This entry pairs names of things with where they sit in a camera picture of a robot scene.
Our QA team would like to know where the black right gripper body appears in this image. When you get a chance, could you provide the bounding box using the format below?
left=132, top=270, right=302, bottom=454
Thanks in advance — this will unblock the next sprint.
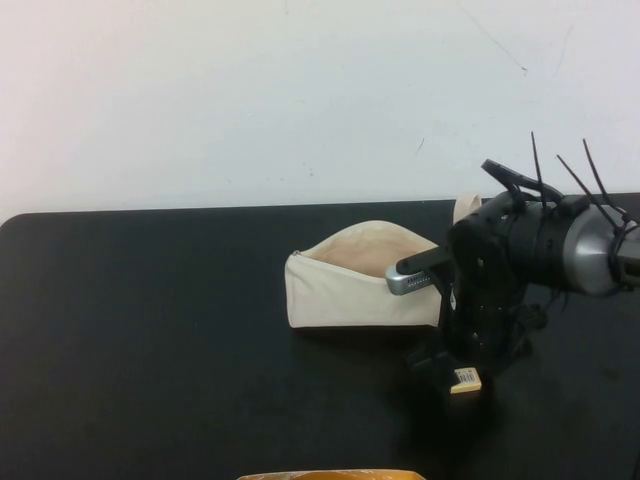
left=438, top=197, right=526, bottom=371

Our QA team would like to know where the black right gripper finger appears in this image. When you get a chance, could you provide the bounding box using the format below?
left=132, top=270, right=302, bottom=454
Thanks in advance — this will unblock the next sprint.
left=403, top=340, right=459, bottom=391
left=473, top=358, right=503, bottom=397

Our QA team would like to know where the small yellow eraser with barcode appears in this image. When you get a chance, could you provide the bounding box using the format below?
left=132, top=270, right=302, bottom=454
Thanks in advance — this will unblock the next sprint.
left=450, top=366, right=483, bottom=396

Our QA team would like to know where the cream fabric pencil case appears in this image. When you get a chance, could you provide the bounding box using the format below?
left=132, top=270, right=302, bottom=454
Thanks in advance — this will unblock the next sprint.
left=284, top=193, right=482, bottom=330

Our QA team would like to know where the yellow cardboard box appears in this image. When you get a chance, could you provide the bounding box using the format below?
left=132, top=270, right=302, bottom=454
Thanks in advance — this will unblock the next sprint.
left=235, top=468, right=424, bottom=480

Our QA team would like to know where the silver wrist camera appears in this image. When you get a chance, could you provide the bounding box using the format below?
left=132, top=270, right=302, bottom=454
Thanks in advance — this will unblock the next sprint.
left=384, top=244, right=451, bottom=298

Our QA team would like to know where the black cable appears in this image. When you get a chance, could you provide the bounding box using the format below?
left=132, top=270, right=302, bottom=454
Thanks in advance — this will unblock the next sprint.
left=481, top=158, right=564, bottom=202

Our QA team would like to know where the black cable tie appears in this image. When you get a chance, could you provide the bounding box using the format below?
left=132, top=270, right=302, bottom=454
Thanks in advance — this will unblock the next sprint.
left=582, top=138, right=612, bottom=206
left=530, top=131, right=548, bottom=207
left=556, top=153, right=632, bottom=236

